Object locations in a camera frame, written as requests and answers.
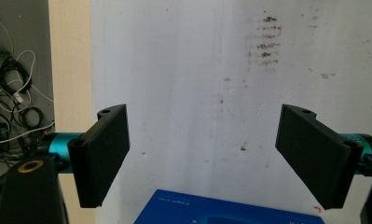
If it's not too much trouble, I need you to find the small black coiled cable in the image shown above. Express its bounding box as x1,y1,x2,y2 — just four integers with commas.
18,106,45,129

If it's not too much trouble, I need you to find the white stained sheet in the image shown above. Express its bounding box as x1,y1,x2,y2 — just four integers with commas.
90,0,372,224

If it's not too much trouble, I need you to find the large black coiled cable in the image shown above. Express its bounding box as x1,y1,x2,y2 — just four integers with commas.
0,55,33,96

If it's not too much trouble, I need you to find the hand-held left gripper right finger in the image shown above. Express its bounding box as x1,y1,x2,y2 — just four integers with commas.
274,104,372,210

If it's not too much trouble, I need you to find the long white cable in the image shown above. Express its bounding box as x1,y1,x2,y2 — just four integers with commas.
0,120,56,147

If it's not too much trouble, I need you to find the white looped cable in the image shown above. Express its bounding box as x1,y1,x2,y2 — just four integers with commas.
0,49,55,114

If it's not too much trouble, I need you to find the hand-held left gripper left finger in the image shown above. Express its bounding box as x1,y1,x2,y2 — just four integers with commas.
48,104,131,209

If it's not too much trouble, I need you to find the blue box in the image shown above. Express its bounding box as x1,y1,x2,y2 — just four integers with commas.
132,189,326,224

